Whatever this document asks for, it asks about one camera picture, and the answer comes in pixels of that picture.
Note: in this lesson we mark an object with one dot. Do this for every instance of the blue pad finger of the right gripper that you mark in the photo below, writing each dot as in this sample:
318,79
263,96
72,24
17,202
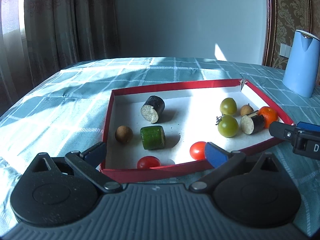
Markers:
308,127

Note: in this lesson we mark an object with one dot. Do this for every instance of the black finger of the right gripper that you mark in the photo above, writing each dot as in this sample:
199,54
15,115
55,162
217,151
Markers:
282,131

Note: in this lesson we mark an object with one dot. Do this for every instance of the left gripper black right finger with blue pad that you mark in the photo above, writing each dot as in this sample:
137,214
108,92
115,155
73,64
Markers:
225,164

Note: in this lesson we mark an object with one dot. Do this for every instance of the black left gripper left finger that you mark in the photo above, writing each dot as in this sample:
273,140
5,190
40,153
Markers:
84,164

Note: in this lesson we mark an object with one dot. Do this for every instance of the red cherry tomato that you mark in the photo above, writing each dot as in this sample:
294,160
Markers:
148,162
197,150

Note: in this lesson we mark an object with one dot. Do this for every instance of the orange tangerine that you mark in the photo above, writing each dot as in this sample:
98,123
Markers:
270,115

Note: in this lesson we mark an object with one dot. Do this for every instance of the small green tomato with stem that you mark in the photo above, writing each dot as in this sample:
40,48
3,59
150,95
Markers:
227,126

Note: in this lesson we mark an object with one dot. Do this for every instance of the small dark eggplant piece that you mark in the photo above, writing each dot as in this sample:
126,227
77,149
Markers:
252,123

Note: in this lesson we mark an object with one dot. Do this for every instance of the brown longan fruit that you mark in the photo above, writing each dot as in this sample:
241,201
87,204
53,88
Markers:
246,109
123,135

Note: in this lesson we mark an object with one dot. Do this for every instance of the large green tomato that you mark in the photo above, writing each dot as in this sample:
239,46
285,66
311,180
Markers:
228,106

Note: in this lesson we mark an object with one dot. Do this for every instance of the green cucumber piece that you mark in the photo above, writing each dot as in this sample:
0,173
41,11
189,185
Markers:
153,137

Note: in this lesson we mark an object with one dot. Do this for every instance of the light blue kettle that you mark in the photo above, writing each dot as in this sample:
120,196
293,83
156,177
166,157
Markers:
302,66

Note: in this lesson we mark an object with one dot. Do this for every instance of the teal plaid tablecloth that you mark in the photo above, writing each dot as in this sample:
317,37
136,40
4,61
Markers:
67,111

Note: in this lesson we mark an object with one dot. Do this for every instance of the red cardboard box tray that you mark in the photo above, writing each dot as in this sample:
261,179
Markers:
190,113

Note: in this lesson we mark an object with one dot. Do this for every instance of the brown patterned curtain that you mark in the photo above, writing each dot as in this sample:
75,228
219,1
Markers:
41,37

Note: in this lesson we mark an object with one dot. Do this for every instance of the white wall socket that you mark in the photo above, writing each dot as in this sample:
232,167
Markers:
285,50

